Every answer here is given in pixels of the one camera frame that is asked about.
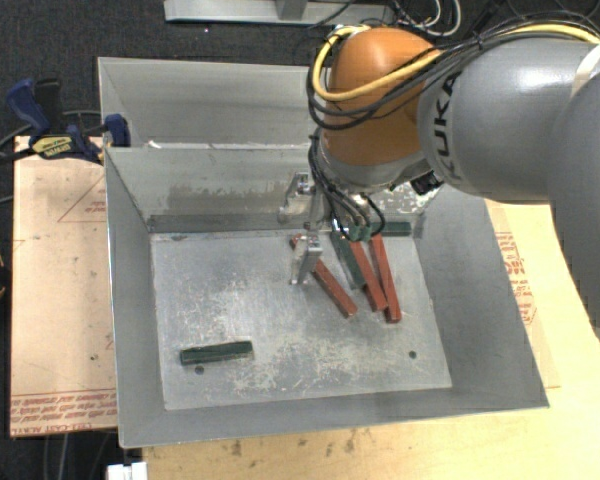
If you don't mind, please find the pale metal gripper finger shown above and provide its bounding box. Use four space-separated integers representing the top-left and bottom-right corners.
299 245 325 286
289 234 310 286

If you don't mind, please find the dark green flat block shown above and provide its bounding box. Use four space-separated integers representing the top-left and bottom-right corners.
369 221 413 236
179 339 255 367
329 229 367 291

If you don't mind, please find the red-brown flat block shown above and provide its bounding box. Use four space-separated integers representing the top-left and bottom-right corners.
368 233 403 325
288 235 359 319

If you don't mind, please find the grey metal bin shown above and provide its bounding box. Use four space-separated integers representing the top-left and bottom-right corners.
97 56 551 450

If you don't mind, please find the brown cardboard board red print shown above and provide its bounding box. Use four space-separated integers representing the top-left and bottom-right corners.
9 135 564 439

